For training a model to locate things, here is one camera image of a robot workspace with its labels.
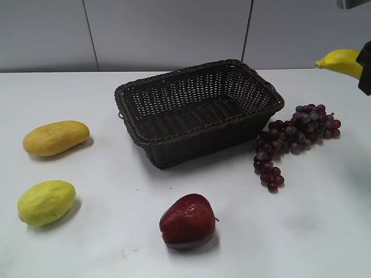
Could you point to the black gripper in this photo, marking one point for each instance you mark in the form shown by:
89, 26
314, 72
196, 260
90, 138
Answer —
364, 57

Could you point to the yellow banana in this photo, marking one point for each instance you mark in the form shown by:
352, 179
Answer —
342, 61

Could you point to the dark brown wicker basket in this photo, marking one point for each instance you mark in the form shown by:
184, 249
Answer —
189, 113

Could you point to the purple grape bunch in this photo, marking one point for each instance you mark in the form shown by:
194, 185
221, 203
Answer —
308, 125

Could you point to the red apple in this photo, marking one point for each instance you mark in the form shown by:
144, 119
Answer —
188, 223

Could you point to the yellow mango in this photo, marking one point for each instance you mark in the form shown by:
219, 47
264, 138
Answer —
55, 138

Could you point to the green-yellow lemon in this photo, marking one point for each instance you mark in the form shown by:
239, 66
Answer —
46, 202

